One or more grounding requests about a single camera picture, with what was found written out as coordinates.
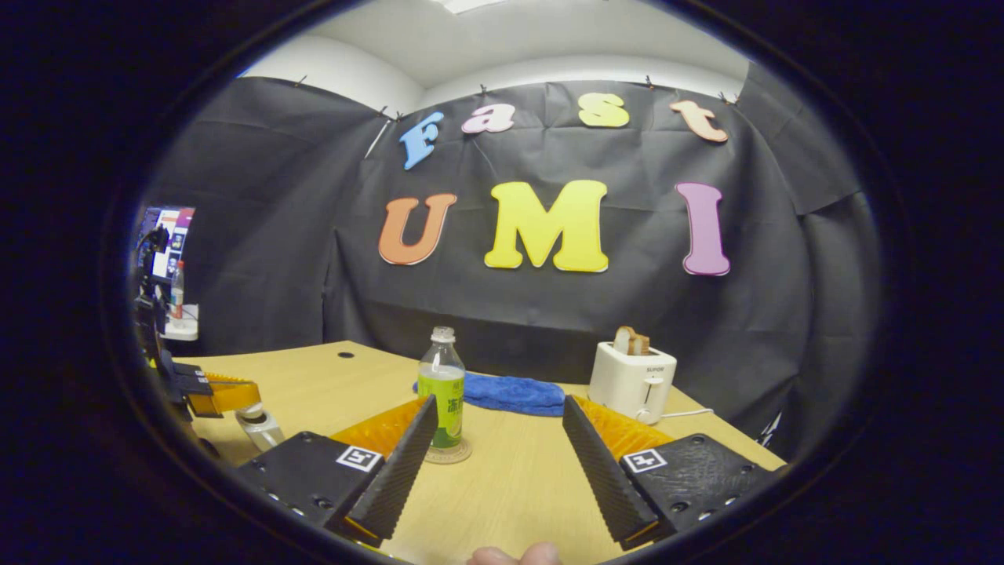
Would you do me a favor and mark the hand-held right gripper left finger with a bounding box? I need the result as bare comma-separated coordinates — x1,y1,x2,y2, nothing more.
235,395,438,549

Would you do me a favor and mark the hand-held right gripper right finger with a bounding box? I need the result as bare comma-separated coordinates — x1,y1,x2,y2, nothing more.
562,395,787,550

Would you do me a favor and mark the white teacup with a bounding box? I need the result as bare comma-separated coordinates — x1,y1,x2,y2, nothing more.
243,418,286,453

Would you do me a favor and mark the clear green-label water bottle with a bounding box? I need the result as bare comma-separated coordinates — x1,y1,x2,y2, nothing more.
417,326,467,450

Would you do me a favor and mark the white side table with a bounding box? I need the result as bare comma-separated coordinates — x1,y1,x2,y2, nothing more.
161,304,199,341

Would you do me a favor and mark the computer monitor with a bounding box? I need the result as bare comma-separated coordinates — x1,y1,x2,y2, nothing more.
140,206,196,280

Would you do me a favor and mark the white toaster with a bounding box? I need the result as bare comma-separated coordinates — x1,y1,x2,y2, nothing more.
587,341,678,425

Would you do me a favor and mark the blue towel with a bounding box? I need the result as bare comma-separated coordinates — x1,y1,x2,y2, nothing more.
413,372,566,417

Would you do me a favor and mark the toast slice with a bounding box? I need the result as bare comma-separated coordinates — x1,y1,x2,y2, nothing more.
613,326,651,356

